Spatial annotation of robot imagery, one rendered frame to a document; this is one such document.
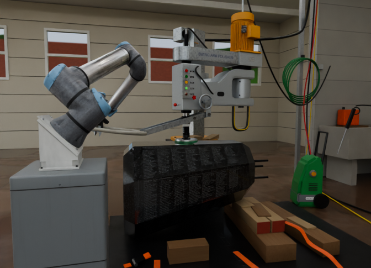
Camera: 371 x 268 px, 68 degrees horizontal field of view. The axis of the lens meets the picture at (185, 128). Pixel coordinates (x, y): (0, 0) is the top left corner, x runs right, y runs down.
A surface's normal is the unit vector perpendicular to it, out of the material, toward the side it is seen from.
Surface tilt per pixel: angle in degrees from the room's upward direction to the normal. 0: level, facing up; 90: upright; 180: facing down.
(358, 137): 90
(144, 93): 90
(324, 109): 90
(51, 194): 90
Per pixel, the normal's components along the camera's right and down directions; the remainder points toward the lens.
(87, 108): 0.18, -0.01
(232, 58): 0.48, 0.07
